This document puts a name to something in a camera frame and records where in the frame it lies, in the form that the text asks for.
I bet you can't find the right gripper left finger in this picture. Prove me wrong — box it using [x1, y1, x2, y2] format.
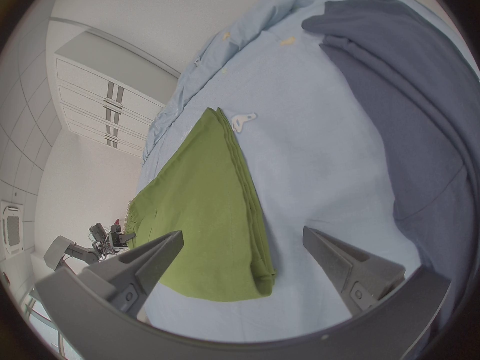
[80, 230, 185, 320]

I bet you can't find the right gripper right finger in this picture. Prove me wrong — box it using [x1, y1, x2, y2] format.
[302, 226, 407, 319]

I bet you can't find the green garment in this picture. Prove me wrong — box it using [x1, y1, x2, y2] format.
[127, 107, 278, 302]

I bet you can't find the bed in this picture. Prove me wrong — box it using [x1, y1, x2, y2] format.
[136, 0, 480, 352]

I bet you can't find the dark grey garment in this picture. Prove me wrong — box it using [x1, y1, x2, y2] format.
[301, 0, 480, 352]

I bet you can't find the window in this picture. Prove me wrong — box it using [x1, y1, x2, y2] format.
[23, 290, 88, 360]

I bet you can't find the white ceiling air vent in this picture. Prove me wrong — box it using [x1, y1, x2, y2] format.
[1, 200, 26, 259]

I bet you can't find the white wardrobe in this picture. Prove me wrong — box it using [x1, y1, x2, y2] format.
[55, 28, 182, 150]

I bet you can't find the pale blue quilt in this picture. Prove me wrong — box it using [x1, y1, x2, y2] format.
[141, 0, 324, 166]

